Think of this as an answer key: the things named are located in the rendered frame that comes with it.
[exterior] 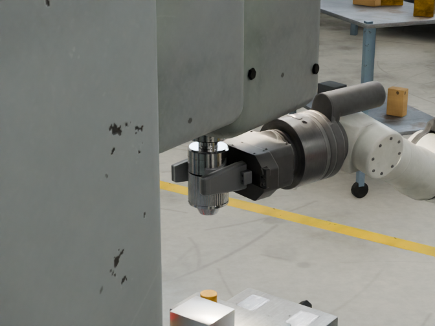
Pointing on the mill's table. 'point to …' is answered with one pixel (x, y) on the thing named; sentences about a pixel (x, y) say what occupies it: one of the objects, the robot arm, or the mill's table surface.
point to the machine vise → (282, 309)
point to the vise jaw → (244, 315)
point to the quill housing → (276, 61)
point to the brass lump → (209, 295)
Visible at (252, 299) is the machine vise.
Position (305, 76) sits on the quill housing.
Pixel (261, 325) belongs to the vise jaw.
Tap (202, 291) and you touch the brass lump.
